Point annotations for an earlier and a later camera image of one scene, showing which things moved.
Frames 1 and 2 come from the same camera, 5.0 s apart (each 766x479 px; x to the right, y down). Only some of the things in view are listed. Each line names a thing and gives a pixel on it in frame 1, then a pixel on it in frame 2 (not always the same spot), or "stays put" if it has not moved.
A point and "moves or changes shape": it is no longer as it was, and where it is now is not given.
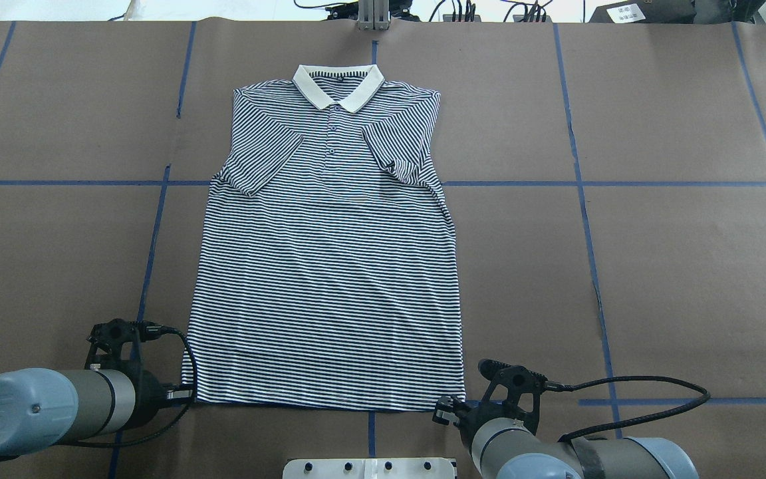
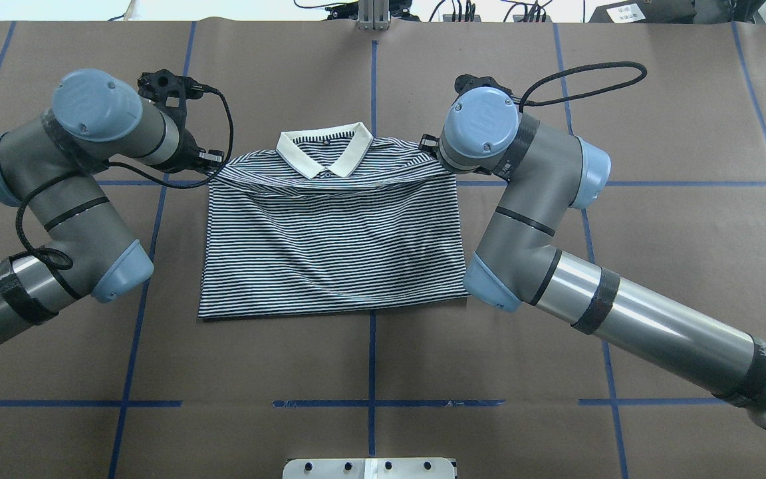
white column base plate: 375,468 stays put
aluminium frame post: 374,14 stays put
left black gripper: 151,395 → 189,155
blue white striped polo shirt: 324,271 moves or changes shape
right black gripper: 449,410 → 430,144
